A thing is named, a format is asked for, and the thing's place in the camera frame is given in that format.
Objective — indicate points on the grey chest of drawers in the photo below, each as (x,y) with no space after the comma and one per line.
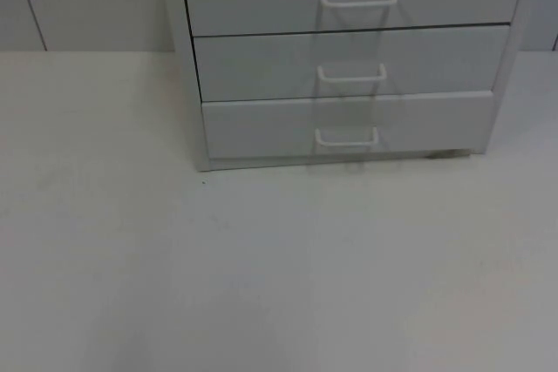
(349,62)

